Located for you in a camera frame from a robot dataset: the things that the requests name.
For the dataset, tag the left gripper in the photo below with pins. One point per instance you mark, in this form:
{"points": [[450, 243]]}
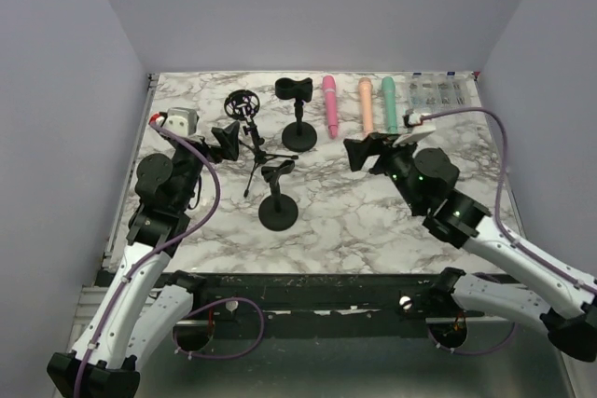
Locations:
{"points": [[228, 139]]}

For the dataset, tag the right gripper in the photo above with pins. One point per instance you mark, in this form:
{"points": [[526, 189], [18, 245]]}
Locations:
{"points": [[374, 144]]}

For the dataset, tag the tripod mic stand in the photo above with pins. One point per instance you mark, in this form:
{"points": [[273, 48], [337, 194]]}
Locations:
{"points": [[243, 105]]}

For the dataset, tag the tall round-base mic stand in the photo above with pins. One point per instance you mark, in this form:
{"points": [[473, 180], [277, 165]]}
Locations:
{"points": [[298, 136]]}

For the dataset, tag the beige microphone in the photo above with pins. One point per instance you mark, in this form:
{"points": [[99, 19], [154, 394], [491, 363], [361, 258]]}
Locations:
{"points": [[365, 95]]}

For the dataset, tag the green microphone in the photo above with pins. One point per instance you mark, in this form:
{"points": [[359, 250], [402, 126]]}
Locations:
{"points": [[389, 98]]}

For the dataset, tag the pink microphone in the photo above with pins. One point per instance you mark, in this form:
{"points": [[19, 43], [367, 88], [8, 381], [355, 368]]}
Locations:
{"points": [[329, 90]]}

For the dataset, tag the short round-base mic stand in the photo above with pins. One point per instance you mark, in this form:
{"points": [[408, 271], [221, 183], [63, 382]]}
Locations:
{"points": [[277, 212]]}

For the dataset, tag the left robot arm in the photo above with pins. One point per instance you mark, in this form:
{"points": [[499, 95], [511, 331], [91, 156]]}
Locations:
{"points": [[107, 359]]}

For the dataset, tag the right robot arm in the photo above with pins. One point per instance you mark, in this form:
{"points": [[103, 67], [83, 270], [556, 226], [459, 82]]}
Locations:
{"points": [[555, 299]]}

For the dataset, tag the clear plastic parts box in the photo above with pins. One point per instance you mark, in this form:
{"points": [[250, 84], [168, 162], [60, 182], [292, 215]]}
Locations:
{"points": [[438, 92]]}

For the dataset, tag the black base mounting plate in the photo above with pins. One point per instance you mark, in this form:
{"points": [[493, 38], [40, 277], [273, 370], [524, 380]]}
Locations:
{"points": [[308, 306]]}

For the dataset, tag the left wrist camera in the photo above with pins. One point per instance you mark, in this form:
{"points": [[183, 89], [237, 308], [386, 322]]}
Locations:
{"points": [[181, 121]]}

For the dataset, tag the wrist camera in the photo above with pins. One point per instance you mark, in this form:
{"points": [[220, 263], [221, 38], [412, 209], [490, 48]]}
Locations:
{"points": [[181, 121], [417, 126]]}

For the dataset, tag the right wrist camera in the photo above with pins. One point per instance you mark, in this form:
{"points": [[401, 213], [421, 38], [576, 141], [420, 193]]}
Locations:
{"points": [[417, 126]]}

